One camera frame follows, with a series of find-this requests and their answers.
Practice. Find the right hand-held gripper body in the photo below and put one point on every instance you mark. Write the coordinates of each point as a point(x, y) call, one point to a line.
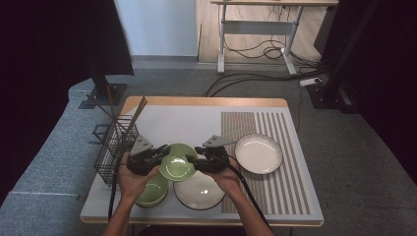
point(216, 160)

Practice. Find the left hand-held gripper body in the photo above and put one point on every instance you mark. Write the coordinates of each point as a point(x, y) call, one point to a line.
point(141, 164)

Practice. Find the green bowl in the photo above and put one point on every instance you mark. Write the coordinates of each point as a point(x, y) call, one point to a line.
point(178, 164)
point(155, 195)

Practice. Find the white plate with dark rim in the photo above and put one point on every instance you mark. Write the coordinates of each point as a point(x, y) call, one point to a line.
point(198, 195)
point(259, 154)

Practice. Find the person's left hand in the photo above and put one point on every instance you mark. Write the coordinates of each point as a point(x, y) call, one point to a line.
point(131, 187)

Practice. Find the person's right hand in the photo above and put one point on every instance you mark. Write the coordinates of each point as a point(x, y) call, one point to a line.
point(232, 180)

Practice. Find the light grey table cover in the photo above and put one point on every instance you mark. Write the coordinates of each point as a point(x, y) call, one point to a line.
point(183, 128)

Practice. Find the brown and white striped placemat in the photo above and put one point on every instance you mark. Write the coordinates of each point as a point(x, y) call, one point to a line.
point(288, 183)

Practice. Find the black stand with base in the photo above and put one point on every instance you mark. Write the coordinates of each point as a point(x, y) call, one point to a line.
point(105, 93)
point(327, 95)

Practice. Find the white power strip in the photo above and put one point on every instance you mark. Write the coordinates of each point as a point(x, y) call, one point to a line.
point(309, 82)

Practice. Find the white-framed desk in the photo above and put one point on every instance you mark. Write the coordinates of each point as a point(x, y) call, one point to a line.
point(259, 28)

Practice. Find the dark curtain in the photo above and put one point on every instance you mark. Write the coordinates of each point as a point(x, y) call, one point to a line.
point(49, 49)
point(387, 82)

